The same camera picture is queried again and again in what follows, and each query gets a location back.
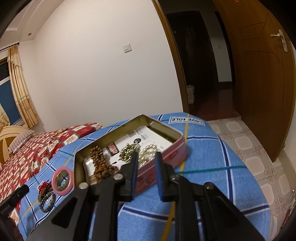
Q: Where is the pink bangle bracelet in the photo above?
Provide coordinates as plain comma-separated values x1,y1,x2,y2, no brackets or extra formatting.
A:
51,167,75,196

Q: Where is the green jade bangle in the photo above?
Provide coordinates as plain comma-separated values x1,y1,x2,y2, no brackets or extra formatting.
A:
55,170,70,191

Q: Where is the red tassel coin pendant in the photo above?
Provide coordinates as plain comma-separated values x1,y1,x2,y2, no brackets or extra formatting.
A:
37,180,53,202

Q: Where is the pink metal tin box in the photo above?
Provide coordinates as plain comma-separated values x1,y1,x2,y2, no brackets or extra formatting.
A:
74,114,188,194

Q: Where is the silver-green bead bracelet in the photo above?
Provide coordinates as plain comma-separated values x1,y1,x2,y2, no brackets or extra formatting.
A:
119,143,141,163

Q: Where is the white pearl necklace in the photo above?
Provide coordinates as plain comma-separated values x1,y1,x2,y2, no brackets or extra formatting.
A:
138,143,158,168

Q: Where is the blue plaid blanket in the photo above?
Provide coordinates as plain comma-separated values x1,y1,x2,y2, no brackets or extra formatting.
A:
18,113,272,240

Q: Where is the red patterned quilt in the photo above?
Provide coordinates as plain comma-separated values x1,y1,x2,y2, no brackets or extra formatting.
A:
1,123,102,232

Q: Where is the gold item on quilt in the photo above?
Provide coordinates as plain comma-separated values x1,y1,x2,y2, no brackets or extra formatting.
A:
52,128,67,137

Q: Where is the striped pillow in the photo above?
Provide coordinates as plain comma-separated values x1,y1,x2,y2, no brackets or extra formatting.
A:
8,130,35,153

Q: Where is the white card in tin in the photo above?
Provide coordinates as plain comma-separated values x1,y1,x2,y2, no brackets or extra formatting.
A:
83,126,172,184

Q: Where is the cream wooden headboard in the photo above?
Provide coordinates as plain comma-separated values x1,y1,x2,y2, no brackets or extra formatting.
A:
0,126,28,164

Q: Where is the beige curtain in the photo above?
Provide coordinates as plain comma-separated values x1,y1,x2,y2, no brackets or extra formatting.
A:
7,45,40,128

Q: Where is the window with blue pane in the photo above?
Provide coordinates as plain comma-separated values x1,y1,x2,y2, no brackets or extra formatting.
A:
0,58,24,126

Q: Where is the brown wooden door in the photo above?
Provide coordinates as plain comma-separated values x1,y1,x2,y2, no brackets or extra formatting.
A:
214,1,295,161

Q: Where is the dark grey bead bracelet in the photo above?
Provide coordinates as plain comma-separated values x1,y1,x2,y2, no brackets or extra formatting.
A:
38,191,57,213

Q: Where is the brown wooden bead necklace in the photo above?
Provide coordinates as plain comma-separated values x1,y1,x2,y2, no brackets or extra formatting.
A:
89,145,120,183

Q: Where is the brown door frame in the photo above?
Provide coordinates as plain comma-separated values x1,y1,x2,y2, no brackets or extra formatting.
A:
152,0,189,113

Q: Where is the white wall switch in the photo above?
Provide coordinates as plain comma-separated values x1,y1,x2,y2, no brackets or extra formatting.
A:
122,44,132,53

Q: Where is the brass door handle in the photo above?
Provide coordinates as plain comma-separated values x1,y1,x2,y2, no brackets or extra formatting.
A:
270,29,288,53

